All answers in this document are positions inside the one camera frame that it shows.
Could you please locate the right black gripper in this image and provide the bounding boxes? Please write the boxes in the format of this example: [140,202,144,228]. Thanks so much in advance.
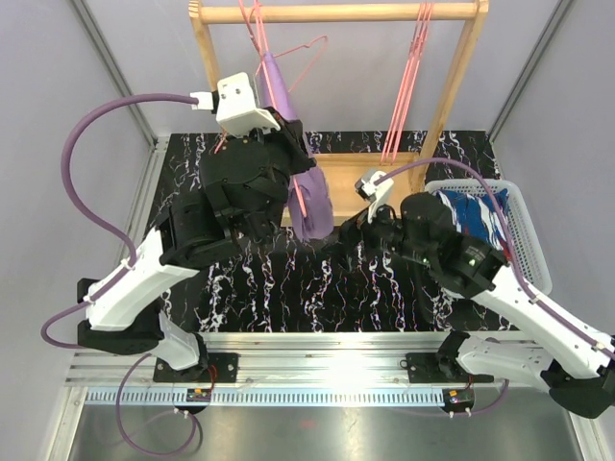
[322,192,435,273]

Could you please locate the purple trousers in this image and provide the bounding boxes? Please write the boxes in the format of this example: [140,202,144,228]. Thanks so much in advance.
[259,73,334,241]

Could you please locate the blue patterned trousers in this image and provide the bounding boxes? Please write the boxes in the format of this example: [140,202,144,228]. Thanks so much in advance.
[433,189,510,259]

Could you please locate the pink hanger holding purple trousers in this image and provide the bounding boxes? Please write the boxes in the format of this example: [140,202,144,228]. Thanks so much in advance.
[249,0,308,217]

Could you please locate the pink wire hanger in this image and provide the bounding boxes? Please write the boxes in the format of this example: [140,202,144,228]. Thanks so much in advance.
[213,0,330,155]

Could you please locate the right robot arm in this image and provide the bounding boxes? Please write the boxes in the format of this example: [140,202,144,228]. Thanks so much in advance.
[333,193,614,419]

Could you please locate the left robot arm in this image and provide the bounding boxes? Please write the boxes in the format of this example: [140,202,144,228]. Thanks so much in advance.
[77,108,315,381]

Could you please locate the wooden clothes rack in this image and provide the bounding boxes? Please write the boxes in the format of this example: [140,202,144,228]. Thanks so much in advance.
[187,0,490,228]

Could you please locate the white plastic basket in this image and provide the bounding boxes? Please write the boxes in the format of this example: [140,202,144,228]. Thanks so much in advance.
[426,179,553,295]

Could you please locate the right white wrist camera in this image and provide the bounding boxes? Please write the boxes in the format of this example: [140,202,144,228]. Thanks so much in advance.
[355,168,394,223]

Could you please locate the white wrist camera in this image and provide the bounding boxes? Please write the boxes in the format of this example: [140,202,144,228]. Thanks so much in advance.
[355,168,394,223]
[189,72,281,137]

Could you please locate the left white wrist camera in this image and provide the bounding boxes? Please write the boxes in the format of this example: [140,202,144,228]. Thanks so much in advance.
[189,72,281,137]

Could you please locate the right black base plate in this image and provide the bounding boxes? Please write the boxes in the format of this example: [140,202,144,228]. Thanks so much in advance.
[399,352,495,384]

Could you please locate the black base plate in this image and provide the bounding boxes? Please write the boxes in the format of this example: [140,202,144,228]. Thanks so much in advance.
[153,352,239,384]
[399,352,495,384]

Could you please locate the aluminium mounting rail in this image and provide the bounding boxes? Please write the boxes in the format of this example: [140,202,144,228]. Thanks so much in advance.
[64,330,542,389]

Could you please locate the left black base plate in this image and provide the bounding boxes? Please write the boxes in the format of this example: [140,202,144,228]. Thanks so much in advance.
[153,352,239,384]

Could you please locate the white slotted cable duct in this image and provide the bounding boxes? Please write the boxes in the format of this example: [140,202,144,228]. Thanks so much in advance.
[86,386,444,407]

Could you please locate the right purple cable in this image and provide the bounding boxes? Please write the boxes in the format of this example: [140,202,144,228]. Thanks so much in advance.
[377,157,615,361]

